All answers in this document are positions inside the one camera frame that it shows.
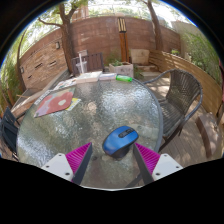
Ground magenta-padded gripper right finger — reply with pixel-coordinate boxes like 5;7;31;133
132;142;184;186

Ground white drinking straw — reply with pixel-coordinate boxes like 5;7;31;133
78;51;85;73

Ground slim leaning tree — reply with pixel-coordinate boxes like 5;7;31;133
146;0;164;52

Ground beige stone slab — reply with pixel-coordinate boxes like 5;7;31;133
129;48;150;66

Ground yellow paper sheet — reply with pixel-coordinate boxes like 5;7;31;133
65;97;82;112

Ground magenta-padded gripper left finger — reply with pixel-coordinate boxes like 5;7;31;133
40;142;94;186

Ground wooden slat fence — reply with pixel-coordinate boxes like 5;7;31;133
148;49;224;118

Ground raised stone garden basin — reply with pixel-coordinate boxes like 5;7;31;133
9;69;72;118

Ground wooden garden lamp post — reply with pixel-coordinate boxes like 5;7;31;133
116;17;130;63

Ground blue computer mouse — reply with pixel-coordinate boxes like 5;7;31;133
101;125;140;160

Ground green packet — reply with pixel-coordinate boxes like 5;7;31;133
115;75;134;83

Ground large forked tree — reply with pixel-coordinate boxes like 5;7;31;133
37;0;89;74

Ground pink patterned mouse pad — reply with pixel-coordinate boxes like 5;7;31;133
33;87;76;119

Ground thin pale blue booklet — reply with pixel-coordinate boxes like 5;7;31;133
98;72;118;82

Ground dark slatted wooden bench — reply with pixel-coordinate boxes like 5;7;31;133
70;52;105;76

